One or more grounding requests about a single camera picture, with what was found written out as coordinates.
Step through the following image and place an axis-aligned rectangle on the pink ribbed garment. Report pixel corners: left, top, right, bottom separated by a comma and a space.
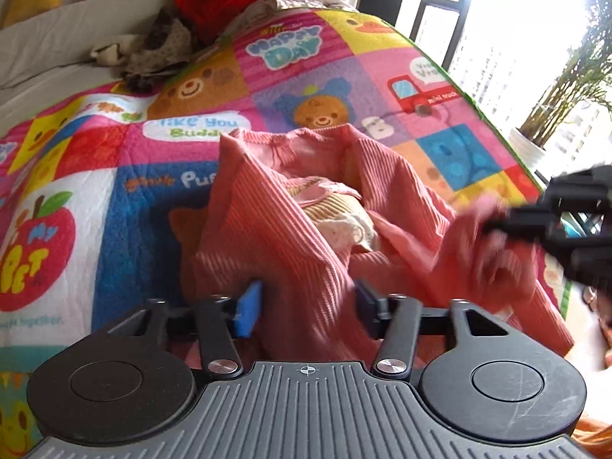
187, 124, 574, 362

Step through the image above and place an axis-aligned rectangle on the potted green plant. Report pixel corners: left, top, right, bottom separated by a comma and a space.
509, 0, 611, 170

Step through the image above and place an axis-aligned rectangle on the colourful cartoon play mat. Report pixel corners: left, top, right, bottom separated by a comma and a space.
1, 8, 539, 458

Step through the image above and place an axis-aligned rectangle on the orange blanket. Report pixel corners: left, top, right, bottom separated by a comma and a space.
571, 417, 612, 459

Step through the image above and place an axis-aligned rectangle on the grey dotted plush toy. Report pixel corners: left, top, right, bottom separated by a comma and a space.
90, 8, 192, 93

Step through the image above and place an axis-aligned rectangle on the white covered sofa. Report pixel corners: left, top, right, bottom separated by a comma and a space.
1, 0, 171, 134

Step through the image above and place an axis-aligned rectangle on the floral folded cloth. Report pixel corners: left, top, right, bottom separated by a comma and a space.
224, 0, 357, 34

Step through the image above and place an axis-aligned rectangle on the black window frame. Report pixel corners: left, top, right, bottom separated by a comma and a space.
410, 0, 471, 70

